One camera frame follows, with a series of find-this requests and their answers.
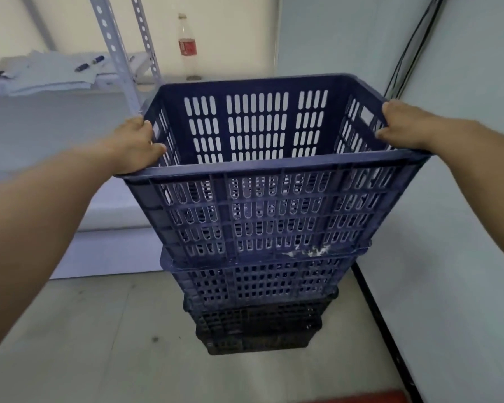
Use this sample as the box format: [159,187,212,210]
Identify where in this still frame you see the person's left hand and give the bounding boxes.
[106,117,168,176]

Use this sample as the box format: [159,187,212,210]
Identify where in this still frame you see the person's right hand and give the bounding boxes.
[376,100,441,153]

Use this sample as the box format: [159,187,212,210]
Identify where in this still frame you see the large blue plastic crate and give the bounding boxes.
[116,73,433,267]

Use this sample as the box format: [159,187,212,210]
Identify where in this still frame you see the person's right forearm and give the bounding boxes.
[428,118,504,270]

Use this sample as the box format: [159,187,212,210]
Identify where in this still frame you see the person's left forearm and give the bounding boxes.
[0,136,119,367]

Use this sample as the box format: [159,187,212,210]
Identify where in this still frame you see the white shelf board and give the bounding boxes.
[0,50,161,98]

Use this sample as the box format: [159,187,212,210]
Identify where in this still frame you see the glass bottle with red label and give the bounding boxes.
[177,13,202,82]

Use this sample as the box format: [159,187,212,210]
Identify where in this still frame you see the pile of white papers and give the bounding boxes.
[0,50,115,96]

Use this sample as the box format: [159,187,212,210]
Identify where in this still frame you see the grey diagonal shelf brace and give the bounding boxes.
[18,0,58,51]

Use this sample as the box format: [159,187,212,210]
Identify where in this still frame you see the dark blue plastic crate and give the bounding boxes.
[183,287,339,329]

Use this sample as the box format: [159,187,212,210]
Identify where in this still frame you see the black plastic crate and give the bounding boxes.
[195,315,324,356]

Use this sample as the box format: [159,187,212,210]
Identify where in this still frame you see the red mat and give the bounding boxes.
[362,389,409,403]

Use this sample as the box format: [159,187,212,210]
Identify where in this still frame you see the black cables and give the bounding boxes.
[382,0,447,102]

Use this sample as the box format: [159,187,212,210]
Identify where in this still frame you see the white perforated metal shelf post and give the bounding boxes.
[130,0,163,85]
[88,0,142,119]

